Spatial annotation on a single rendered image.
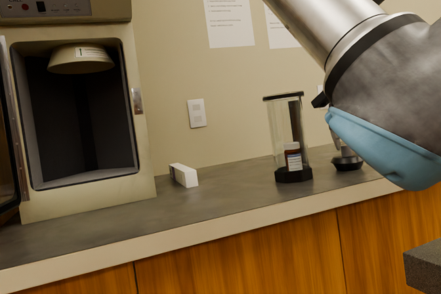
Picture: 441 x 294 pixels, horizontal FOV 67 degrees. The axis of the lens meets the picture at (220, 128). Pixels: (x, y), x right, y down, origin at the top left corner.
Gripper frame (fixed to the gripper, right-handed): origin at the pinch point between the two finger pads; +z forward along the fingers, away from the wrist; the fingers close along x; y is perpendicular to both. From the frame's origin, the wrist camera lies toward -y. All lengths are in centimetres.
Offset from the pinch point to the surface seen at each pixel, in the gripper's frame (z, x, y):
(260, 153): 6, 16, -55
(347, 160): 3.8, -3.5, 2.5
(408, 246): 25.9, 1.3, 13.2
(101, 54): -33, -53, -33
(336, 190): 7.2, -19.9, 10.6
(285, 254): 19.0, -31.4, 4.4
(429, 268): 8, -42, 39
